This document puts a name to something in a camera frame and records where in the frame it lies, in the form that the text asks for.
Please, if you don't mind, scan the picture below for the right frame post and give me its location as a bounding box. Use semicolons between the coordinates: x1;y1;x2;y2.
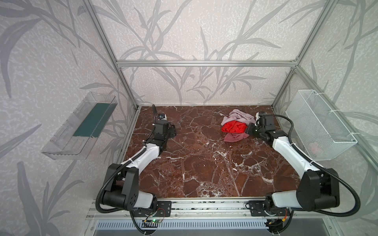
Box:
271;0;338;109

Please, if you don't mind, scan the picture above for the aluminium frame horizontal bar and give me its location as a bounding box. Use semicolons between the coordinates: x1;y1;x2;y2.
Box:
116;60;296;67

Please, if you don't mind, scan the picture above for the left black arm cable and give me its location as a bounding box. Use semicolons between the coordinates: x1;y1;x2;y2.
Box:
95;104;161;236

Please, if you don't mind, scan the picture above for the aluminium front rail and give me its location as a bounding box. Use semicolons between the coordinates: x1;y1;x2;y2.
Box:
85;197;328;220

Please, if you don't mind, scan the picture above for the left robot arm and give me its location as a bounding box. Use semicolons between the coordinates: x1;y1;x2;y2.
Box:
95;119;177;213

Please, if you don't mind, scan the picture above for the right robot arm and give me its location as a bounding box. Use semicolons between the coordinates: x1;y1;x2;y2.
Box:
246;112;340;211

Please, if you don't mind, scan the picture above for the clear plastic wall tray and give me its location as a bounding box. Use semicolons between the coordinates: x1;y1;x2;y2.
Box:
41;92;118;160

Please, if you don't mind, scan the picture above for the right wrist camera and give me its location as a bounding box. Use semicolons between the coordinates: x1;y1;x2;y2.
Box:
256;112;264;126

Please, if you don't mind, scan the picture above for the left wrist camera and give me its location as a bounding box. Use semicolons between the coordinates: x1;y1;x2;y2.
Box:
158;114;167;121

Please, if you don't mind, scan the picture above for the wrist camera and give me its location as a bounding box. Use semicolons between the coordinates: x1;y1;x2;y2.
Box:
158;114;167;121
256;112;264;126

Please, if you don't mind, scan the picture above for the white wire mesh basket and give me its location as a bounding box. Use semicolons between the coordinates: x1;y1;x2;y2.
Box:
285;89;357;161

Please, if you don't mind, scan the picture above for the left frame post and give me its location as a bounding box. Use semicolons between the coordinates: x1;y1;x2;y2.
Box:
83;0;138;109

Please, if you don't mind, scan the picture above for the green pad in tray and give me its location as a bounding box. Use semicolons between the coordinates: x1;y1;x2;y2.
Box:
73;103;117;138

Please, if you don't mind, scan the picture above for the light pink cloth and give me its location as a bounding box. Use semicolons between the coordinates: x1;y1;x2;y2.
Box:
221;109;256;125

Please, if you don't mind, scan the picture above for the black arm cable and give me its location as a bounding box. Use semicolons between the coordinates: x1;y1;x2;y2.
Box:
265;114;361;234
95;104;161;236

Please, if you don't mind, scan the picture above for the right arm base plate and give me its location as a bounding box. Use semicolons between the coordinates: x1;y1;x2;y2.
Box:
245;199;291;218

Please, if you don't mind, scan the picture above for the frame post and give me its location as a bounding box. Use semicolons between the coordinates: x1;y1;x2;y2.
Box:
83;0;138;109
271;0;338;109

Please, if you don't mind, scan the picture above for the red cloth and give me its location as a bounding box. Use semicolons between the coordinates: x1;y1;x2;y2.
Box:
221;121;248;134

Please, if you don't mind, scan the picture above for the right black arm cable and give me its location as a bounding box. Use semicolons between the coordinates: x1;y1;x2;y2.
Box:
265;114;361;234

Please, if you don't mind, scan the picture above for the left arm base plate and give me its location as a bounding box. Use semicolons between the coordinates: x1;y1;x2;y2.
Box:
133;200;172;217

